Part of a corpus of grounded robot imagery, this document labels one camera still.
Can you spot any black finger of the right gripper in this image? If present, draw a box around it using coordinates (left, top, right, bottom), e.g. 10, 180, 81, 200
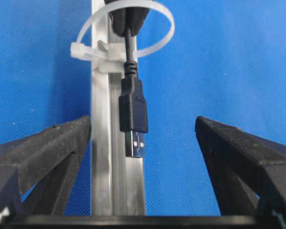
127, 8, 150, 36
109, 8, 126, 37

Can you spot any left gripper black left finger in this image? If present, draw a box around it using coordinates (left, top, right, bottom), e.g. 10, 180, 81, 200
0, 116, 91, 216

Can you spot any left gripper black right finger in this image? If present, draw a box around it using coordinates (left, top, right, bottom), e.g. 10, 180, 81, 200
195, 116, 286, 227

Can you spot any black USB cable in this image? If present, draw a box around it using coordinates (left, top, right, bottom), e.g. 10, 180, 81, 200
118, 28, 149, 158

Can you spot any white zip tie loop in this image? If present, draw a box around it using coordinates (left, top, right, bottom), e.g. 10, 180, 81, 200
70, 0, 175, 73

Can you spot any square aluminium extrusion frame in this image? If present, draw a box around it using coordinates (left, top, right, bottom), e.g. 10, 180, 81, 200
90, 0, 146, 217

